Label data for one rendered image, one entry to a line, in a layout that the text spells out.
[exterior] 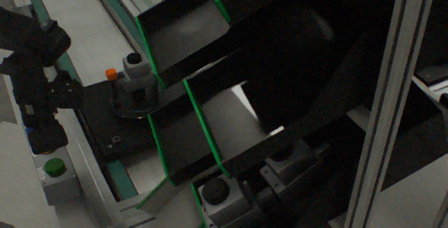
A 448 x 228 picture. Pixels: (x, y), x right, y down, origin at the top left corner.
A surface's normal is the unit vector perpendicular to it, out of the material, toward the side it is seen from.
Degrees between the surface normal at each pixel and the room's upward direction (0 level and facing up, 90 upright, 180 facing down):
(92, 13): 0
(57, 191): 90
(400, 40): 90
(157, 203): 90
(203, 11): 25
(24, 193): 0
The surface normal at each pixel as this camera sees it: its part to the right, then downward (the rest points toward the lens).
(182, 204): -0.66, -0.40
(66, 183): 0.47, 0.58
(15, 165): 0.01, -0.76
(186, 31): -0.40, -0.60
